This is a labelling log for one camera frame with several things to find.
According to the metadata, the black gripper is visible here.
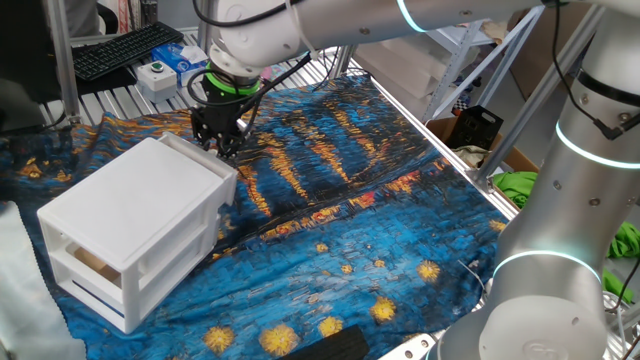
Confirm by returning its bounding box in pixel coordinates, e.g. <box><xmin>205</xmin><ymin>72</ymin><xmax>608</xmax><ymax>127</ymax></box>
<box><xmin>190</xmin><ymin>89</ymin><xmax>256</xmax><ymax>160</ymax></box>

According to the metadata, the white plastic drawer cabinet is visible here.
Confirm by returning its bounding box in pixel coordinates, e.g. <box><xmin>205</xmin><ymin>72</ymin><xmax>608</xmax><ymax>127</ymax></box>
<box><xmin>37</xmin><ymin>137</ymin><xmax>224</xmax><ymax>335</ymax></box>

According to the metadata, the white plastic drawer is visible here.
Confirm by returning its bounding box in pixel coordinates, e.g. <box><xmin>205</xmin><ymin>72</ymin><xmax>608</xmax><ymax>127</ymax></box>
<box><xmin>49</xmin><ymin>224</ymin><xmax>219</xmax><ymax>326</ymax></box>

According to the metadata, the white emergency stop box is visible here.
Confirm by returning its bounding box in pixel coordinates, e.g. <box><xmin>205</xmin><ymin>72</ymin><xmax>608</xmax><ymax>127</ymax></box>
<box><xmin>135</xmin><ymin>60</ymin><xmax>179</xmax><ymax>104</ymax></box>

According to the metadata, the blue tissue pack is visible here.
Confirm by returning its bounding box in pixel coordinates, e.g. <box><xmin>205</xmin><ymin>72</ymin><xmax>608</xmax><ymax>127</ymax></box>
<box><xmin>150</xmin><ymin>42</ymin><xmax>211</xmax><ymax>87</ymax></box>

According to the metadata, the black keyboard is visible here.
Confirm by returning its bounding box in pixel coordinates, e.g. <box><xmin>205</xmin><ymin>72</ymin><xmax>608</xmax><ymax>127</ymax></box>
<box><xmin>71</xmin><ymin>21</ymin><xmax>185</xmax><ymax>83</ymax></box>

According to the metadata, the starry night painted tablecloth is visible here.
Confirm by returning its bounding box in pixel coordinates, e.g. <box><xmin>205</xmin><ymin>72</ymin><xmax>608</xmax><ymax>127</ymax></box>
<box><xmin>0</xmin><ymin>74</ymin><xmax>509</xmax><ymax>360</ymax></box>

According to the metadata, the wooden block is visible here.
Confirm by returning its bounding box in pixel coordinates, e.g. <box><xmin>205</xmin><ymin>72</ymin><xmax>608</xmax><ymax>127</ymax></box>
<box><xmin>72</xmin><ymin>247</ymin><xmax>121</xmax><ymax>284</ymax></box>

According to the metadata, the white foam block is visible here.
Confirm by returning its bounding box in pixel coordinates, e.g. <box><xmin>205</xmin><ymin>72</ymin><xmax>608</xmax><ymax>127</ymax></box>
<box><xmin>364</xmin><ymin>34</ymin><xmax>476</xmax><ymax>76</ymax></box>
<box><xmin>353</xmin><ymin>43</ymin><xmax>441</xmax><ymax>101</ymax></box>

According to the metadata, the black monitor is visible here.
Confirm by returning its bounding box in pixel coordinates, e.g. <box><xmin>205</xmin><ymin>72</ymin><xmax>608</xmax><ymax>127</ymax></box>
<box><xmin>0</xmin><ymin>0</ymin><xmax>66</xmax><ymax>131</ymax></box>

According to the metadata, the black foam block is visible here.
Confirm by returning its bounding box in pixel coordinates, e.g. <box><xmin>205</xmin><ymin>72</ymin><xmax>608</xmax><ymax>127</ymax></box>
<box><xmin>279</xmin><ymin>324</ymin><xmax>371</xmax><ymax>360</ymax></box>

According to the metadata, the pale grey cloth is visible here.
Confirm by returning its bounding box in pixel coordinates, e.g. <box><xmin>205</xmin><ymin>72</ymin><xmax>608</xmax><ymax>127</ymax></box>
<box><xmin>0</xmin><ymin>199</ymin><xmax>89</xmax><ymax>360</ymax></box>

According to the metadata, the black plastic crate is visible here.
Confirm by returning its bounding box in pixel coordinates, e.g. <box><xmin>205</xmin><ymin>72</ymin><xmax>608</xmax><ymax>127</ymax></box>
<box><xmin>446</xmin><ymin>104</ymin><xmax>505</xmax><ymax>151</ymax></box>

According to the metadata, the grey metal shelf rack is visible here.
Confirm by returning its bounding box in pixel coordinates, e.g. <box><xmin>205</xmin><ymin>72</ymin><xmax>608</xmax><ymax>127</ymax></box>
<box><xmin>422</xmin><ymin>4</ymin><xmax>551</xmax><ymax>121</ymax></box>

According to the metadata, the brown cardboard box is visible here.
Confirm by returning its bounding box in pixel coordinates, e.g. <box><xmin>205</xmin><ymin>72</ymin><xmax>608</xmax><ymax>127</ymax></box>
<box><xmin>427</xmin><ymin>117</ymin><xmax>541</xmax><ymax>209</ymax></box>

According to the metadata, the green cloth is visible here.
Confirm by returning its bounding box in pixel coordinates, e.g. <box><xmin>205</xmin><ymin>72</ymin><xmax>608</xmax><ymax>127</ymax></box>
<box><xmin>602</xmin><ymin>222</ymin><xmax>640</xmax><ymax>304</ymax></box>
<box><xmin>492</xmin><ymin>171</ymin><xmax>541</xmax><ymax>209</ymax></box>

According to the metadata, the large cardboard box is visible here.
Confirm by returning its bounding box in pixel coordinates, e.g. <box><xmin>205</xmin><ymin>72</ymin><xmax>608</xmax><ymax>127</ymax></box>
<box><xmin>509</xmin><ymin>4</ymin><xmax>601</xmax><ymax>101</ymax></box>

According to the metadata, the green flange ring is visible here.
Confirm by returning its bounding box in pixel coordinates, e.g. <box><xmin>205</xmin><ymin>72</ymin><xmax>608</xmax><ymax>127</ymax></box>
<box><xmin>204</xmin><ymin>62</ymin><xmax>262</xmax><ymax>97</ymax></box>

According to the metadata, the aluminium frame post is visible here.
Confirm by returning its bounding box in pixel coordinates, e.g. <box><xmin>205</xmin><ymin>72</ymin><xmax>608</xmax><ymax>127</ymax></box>
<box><xmin>197</xmin><ymin>0</ymin><xmax>214</xmax><ymax>51</ymax></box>
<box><xmin>332</xmin><ymin>43</ymin><xmax>359</xmax><ymax>79</ymax></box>
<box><xmin>474</xmin><ymin>4</ymin><xmax>609</xmax><ymax>184</ymax></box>
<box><xmin>44</xmin><ymin>0</ymin><xmax>81</xmax><ymax>119</ymax></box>

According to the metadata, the aluminium table edge rail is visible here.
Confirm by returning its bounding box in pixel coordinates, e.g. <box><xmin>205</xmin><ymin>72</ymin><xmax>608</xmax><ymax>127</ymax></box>
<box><xmin>369</xmin><ymin>79</ymin><xmax>519</xmax><ymax>221</ymax></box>

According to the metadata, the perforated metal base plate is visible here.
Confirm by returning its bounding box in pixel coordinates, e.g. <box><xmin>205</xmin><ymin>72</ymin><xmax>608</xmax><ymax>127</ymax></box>
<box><xmin>379</xmin><ymin>329</ymin><xmax>451</xmax><ymax>360</ymax></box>

